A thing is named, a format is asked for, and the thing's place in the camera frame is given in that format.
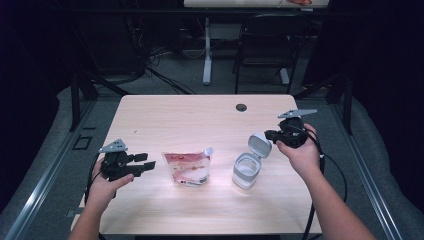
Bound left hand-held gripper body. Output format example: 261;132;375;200
98;139;141;183

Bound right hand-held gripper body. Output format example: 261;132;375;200
277;108;318;149

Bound white lidded container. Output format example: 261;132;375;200
232;132;273;190

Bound red and white spouted pouch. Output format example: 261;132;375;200
161;147;215;188

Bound person's right hand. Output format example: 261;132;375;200
275;123;323;180

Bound person's left hand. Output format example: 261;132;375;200
85;158;135;210

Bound black metal stand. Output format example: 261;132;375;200
68;71;131;133
293;71;354;136

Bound black folding chair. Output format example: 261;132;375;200
233;13;314;95

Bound white desk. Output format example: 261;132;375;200
183;0;331;86

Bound black curtain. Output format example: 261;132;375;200
349;0;424;214
0;0;73;211

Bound left hand-held gripper cable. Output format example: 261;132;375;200
83;153;106;240

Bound hand-held gripper cable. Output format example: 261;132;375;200
83;153;106;240
301;128;349;240

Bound black rectangular floor frame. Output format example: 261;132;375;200
72;134;94;151

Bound right hand-held gripper cable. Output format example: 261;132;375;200
301;128;349;240

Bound aluminium floor rail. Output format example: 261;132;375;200
3;99;98;240
328;99;404;240

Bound black floor cables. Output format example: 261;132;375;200
126;16;198;96

